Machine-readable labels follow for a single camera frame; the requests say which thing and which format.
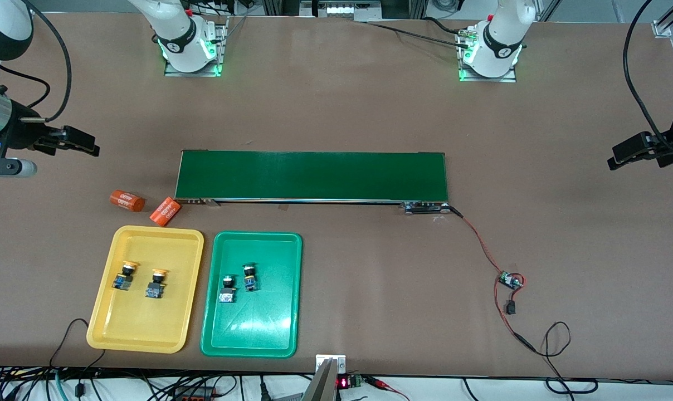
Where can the green conveyor belt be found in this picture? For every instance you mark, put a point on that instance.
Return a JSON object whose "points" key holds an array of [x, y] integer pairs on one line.
{"points": [[314, 175]]}

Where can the aluminium frame corner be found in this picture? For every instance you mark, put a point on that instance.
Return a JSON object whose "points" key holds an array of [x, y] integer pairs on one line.
{"points": [[664, 28]]}

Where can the grey camera pole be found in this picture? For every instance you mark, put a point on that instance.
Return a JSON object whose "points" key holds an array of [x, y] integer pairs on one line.
{"points": [[321, 384]]}

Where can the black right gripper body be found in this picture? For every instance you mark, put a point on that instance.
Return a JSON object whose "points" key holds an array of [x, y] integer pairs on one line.
{"points": [[20, 132]]}

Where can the silver mounting bracket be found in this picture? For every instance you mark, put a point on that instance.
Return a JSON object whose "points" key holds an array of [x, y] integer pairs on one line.
{"points": [[339, 362]]}

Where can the control box with white lights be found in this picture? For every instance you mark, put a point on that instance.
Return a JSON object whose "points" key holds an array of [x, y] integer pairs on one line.
{"points": [[342, 8]]}

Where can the yellow plastic tray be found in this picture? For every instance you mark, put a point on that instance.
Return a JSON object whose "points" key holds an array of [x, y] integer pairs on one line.
{"points": [[147, 317]]}

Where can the small black connector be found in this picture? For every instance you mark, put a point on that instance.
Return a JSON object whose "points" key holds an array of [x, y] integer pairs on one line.
{"points": [[511, 307]]}

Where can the yellow push button switch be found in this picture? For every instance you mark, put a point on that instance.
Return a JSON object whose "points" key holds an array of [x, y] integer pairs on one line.
{"points": [[125, 277], [156, 285]]}

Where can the green push button switch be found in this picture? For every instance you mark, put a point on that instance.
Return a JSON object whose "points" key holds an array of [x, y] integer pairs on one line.
{"points": [[227, 292], [250, 279]]}

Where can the red LED display module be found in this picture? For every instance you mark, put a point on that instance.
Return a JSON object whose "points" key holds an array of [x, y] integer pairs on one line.
{"points": [[349, 382]]}

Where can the small green circuit board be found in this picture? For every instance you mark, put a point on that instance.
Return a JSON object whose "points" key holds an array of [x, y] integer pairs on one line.
{"points": [[509, 280]]}

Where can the orange cylinder with white print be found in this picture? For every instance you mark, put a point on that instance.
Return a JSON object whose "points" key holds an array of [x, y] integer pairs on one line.
{"points": [[165, 212], [127, 201]]}

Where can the red clip lead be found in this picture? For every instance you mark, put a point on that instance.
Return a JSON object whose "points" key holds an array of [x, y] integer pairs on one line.
{"points": [[384, 384]]}

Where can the red terminal block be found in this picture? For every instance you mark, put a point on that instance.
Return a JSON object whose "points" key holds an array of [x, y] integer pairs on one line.
{"points": [[194, 394]]}

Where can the green plastic tray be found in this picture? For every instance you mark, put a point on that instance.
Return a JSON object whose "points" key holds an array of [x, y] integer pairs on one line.
{"points": [[258, 323]]}

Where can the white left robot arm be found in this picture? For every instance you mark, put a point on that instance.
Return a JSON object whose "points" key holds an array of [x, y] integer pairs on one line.
{"points": [[498, 39]]}

